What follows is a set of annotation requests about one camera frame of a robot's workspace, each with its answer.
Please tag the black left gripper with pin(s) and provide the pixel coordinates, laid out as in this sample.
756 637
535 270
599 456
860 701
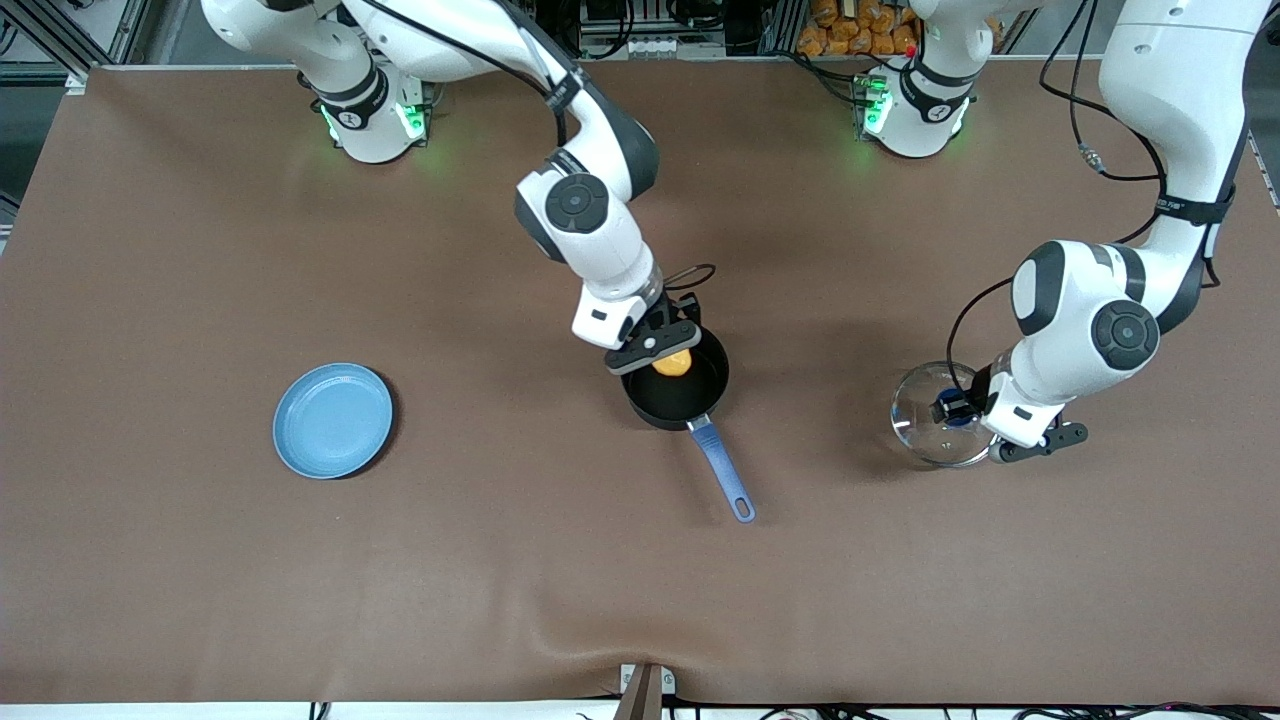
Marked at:
979 385

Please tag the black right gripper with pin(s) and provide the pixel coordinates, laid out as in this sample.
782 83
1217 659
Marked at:
676 313

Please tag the glass lid blue knob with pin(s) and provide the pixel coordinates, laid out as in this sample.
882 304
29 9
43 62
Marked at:
925 432

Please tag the yellow potato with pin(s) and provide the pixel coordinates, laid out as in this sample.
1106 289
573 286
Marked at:
672 365

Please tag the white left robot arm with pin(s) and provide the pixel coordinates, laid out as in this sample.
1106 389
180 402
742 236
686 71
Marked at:
1080 320

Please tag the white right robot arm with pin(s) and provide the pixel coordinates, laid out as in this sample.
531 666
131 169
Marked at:
590 230

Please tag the white terminal block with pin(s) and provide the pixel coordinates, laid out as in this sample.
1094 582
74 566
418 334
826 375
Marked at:
655 46

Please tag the brown table mat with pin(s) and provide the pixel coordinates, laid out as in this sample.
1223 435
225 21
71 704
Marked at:
500 560

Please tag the pile of orange objects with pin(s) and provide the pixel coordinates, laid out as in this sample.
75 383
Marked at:
850 25

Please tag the blue round plate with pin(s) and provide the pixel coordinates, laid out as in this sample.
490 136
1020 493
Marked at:
330 420

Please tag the aluminium frame post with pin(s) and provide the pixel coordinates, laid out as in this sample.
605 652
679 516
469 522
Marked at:
785 25

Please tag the metal camera pole bracket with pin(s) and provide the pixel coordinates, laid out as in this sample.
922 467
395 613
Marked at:
645 692

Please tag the aluminium frame profile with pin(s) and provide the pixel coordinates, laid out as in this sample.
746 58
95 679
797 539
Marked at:
60 40

